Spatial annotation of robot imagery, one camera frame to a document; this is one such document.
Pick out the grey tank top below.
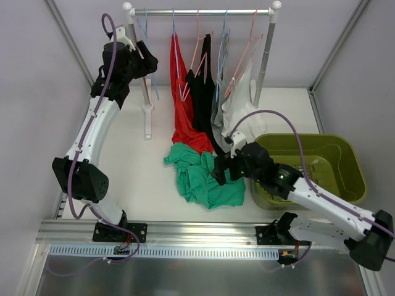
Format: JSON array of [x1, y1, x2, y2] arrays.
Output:
[[210, 74, 231, 152]]

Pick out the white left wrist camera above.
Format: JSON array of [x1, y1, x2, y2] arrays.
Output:
[[108, 26, 136, 51]]

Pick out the pink hanger under white top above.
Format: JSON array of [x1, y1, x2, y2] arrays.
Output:
[[224, 8, 263, 99]]

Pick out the aluminium corner frame post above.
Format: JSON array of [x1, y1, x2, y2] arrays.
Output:
[[308, 0, 373, 95], [43, 0, 94, 86]]

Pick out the olive green plastic basket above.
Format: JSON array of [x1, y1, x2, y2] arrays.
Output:
[[256, 133, 367, 205]]

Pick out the light blue hanger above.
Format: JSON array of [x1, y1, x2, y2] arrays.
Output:
[[137, 9, 159, 100]]

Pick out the blue hanger under grey top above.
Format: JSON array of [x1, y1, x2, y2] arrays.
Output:
[[215, 9, 230, 104]]

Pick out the aluminium corner frame post right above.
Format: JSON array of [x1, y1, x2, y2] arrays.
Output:
[[308, 0, 373, 95]]

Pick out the aluminium corner frame post left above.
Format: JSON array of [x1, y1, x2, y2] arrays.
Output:
[[43, 0, 94, 86]]

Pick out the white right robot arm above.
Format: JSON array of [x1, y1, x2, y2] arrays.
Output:
[[211, 142, 394, 271]]

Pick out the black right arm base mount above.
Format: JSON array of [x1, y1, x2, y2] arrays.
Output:
[[254, 224, 284, 245]]

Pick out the pink hanger under black top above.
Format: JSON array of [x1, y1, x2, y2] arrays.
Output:
[[180, 8, 215, 101]]

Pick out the white slotted cable duct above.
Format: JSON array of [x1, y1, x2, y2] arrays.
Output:
[[49, 244, 280, 261]]

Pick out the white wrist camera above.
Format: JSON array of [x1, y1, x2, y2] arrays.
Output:
[[225, 131, 246, 158], [108, 26, 136, 51]]

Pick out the green tank top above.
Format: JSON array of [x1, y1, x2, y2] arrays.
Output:
[[164, 142, 246, 210]]

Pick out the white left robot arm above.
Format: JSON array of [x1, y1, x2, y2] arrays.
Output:
[[52, 41, 158, 241]]

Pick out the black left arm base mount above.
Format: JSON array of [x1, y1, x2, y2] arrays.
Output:
[[92, 222, 148, 244]]

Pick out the white tank top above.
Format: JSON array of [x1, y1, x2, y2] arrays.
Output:
[[221, 62, 267, 143]]

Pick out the silver clothes rack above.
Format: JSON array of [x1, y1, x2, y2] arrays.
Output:
[[122, 1, 283, 141]]

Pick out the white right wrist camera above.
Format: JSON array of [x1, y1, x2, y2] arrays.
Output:
[[225, 131, 246, 158]]

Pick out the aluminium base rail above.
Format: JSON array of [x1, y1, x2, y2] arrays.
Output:
[[35, 217, 340, 246]]

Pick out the red tank top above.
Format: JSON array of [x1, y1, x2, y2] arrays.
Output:
[[170, 36, 214, 154]]

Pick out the black tank top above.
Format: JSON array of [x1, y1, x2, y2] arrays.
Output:
[[186, 34, 225, 155]]

